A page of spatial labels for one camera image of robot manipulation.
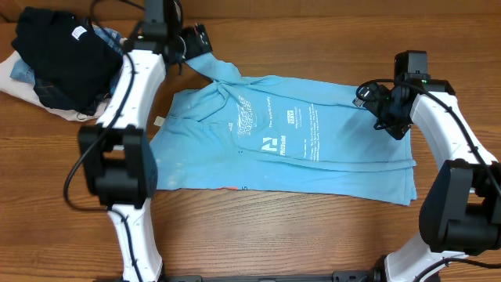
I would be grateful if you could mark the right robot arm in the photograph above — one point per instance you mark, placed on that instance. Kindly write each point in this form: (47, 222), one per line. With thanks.
(460, 216)

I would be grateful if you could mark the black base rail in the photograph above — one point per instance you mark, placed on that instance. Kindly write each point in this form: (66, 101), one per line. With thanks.
(336, 276)

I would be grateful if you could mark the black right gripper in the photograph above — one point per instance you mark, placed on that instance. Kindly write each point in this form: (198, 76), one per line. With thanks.
(397, 128)

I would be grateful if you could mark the light blue printed t-shirt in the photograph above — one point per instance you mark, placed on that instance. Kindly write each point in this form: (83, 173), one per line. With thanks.
(278, 134)

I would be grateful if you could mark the black folded shirt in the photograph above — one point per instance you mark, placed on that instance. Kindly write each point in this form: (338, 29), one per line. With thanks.
(35, 25)

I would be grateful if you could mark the beige folded garment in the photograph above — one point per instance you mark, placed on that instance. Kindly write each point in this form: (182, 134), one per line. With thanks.
(23, 92)

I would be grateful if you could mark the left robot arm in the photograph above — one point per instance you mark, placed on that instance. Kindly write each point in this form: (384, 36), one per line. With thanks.
(116, 156)

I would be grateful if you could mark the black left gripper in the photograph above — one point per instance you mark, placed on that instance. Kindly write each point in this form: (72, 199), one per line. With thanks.
(196, 49)

